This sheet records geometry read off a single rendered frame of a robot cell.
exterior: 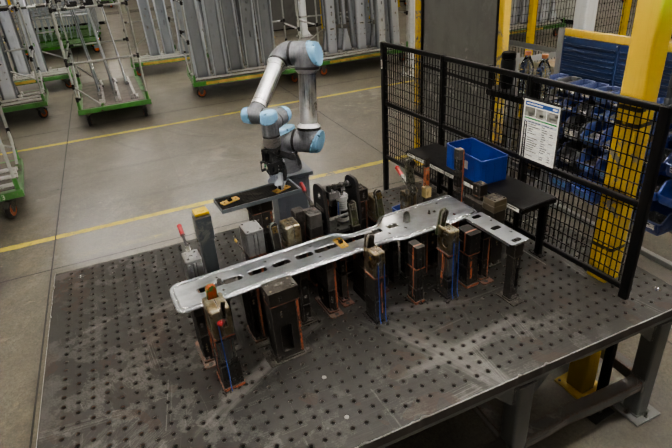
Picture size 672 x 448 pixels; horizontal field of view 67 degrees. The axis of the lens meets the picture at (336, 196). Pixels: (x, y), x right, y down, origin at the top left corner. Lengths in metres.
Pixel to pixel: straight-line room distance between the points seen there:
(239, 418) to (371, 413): 0.45
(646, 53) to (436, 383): 1.43
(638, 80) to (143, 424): 2.18
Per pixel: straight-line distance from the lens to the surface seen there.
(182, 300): 2.00
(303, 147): 2.55
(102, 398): 2.19
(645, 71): 2.26
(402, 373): 2.02
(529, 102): 2.56
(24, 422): 3.35
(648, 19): 2.23
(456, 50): 4.63
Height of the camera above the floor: 2.14
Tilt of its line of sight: 26 degrees down
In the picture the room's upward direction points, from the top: 4 degrees counter-clockwise
